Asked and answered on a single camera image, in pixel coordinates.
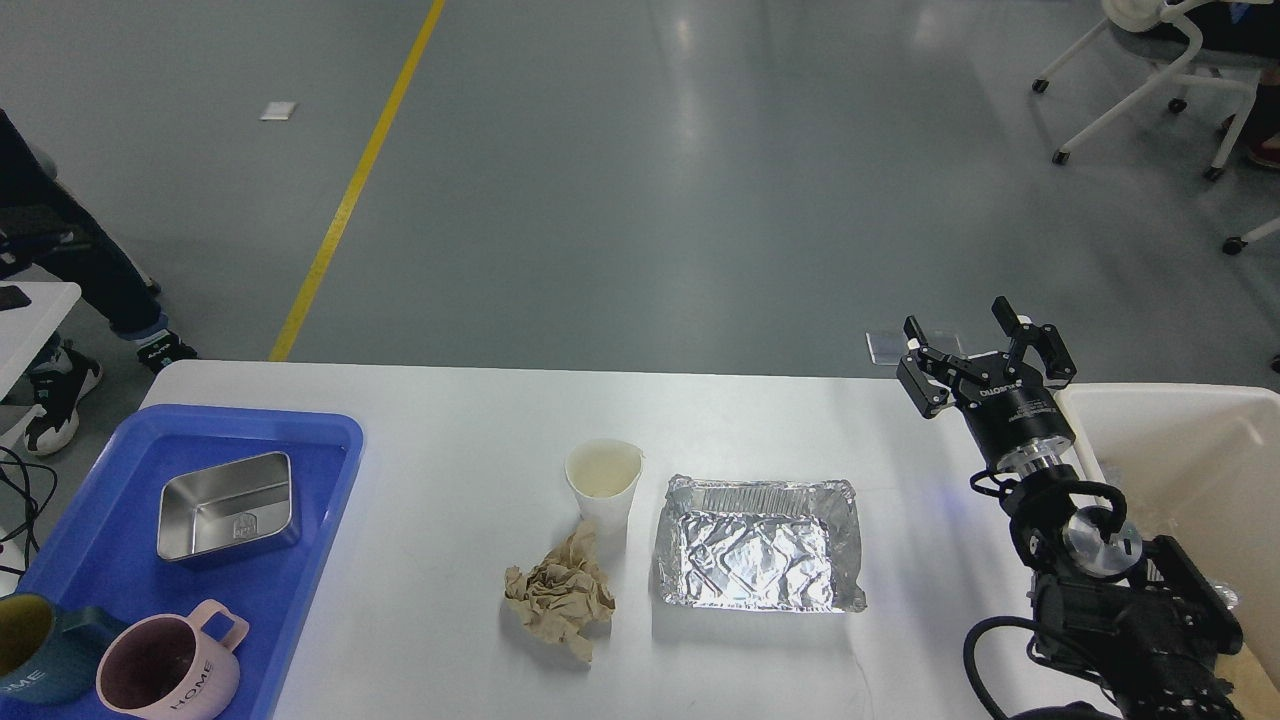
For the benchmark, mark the crumpled brown paper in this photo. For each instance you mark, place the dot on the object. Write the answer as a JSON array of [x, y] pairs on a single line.
[[566, 592]]

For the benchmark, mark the clear floor plate left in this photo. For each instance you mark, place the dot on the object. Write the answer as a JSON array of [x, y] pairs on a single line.
[[887, 349]]

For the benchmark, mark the blue HOME mug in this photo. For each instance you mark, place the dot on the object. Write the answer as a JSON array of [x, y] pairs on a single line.
[[49, 655]]

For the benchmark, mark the pink HOME mug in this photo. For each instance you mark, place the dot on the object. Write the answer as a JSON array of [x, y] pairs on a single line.
[[172, 666]]

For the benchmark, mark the aluminium foil container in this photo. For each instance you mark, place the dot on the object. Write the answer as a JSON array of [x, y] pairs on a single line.
[[759, 545]]

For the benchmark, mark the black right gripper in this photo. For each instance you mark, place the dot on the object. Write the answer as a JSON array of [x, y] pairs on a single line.
[[1006, 405]]

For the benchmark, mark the clear floor plate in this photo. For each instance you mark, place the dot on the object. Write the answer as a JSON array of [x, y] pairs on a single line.
[[887, 349], [947, 342]]

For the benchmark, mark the person in dark jeans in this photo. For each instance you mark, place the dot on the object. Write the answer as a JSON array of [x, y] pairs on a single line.
[[44, 225]]

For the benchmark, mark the white side table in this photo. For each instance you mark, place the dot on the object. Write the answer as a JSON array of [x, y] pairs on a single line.
[[24, 330]]

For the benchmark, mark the square stainless steel tray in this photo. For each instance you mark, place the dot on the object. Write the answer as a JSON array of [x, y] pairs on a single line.
[[228, 512]]

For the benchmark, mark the clear floor plate right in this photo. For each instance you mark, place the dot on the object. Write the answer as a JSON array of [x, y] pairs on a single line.
[[947, 342]]

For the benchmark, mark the white plastic bin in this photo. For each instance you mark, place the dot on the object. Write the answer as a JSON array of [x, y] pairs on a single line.
[[1201, 464]]

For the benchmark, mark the white paper cup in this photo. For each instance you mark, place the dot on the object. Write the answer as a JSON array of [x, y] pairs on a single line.
[[603, 474]]

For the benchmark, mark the black phone on table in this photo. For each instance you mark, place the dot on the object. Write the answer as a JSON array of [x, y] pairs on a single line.
[[12, 298]]

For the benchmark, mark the white office chair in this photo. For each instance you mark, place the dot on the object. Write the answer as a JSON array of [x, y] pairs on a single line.
[[1161, 34]]

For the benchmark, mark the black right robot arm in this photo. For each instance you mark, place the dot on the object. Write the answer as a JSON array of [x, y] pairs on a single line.
[[1132, 615]]

